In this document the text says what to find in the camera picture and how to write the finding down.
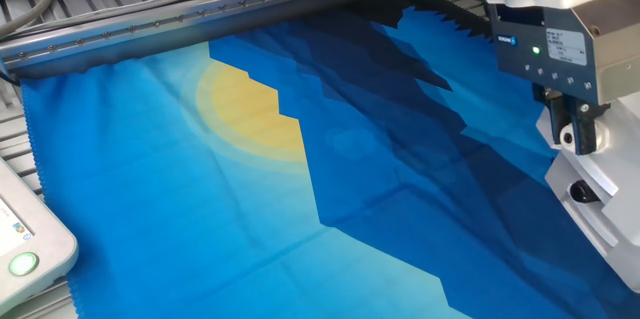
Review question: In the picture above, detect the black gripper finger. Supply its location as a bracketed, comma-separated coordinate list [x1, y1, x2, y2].
[567, 97, 611, 156]
[532, 83, 572, 146]

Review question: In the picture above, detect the grey Schunk gripper body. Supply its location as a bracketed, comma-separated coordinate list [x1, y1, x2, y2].
[487, 0, 640, 108]

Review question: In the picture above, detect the white drawer with black knob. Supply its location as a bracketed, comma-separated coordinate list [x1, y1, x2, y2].
[544, 151, 640, 260]

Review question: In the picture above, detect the white plastic drawer cabinet housing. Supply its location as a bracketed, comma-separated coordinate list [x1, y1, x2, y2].
[544, 91, 640, 294]

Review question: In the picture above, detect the blue mountain sun print cloth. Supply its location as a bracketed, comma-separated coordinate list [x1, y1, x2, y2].
[19, 6, 640, 319]

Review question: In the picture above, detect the white teach pendant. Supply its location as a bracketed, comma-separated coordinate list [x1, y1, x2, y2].
[0, 156, 80, 316]

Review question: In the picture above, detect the bolted aluminium rail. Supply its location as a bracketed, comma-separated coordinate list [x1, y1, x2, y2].
[0, 0, 426, 79]

